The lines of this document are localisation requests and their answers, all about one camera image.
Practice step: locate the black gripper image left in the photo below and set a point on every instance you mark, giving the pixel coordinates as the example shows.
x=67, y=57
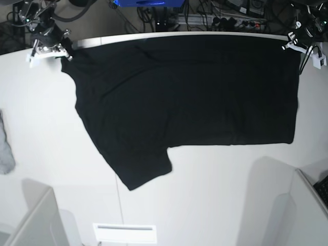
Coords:
x=49, y=35

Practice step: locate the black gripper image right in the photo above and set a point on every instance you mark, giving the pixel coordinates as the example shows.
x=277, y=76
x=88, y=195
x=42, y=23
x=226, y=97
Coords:
x=315, y=30

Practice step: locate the black T-shirt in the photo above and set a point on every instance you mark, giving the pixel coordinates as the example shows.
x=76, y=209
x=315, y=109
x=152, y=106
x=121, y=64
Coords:
x=138, y=98

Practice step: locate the blue box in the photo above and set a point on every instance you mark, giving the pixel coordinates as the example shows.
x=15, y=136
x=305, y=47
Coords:
x=149, y=3

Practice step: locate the grey cloth at left edge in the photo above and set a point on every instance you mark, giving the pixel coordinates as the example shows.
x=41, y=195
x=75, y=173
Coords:
x=7, y=160

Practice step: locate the black keyboard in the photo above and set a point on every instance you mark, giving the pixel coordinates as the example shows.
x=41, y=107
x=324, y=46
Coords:
x=321, y=188

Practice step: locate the white partition panel right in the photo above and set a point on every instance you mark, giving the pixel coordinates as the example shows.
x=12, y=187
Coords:
x=298, y=217

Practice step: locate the white partition panel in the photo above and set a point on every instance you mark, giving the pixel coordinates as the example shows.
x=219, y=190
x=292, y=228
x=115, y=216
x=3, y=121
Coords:
x=298, y=217
x=36, y=219

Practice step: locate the white partition panel left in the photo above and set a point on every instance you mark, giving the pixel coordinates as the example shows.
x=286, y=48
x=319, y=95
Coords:
x=36, y=219

